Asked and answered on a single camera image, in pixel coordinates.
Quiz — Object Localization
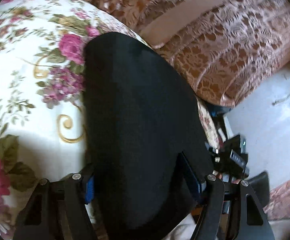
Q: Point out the black pants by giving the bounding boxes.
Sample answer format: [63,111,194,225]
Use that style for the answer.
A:
[84,33,213,239]

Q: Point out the floral bed sheet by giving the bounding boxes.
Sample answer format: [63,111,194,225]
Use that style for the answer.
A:
[0,0,220,240]

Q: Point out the brown floral curtain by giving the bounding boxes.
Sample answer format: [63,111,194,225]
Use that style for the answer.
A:
[44,0,290,108]

